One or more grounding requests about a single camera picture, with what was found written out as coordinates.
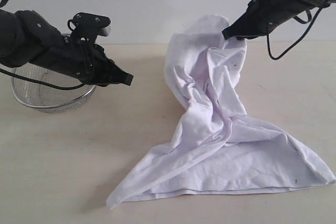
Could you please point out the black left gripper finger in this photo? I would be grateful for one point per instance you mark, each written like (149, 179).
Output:
(119, 76)

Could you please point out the white t-shirt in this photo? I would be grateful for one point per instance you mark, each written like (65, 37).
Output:
(217, 149)

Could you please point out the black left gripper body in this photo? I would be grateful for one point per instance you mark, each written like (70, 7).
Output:
(82, 61)

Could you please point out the metal wire mesh basket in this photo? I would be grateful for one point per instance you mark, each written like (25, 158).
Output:
(46, 99)

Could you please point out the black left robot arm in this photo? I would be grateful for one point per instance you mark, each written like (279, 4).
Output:
(26, 37)

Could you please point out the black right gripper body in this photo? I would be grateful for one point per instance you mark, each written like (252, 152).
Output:
(264, 16)

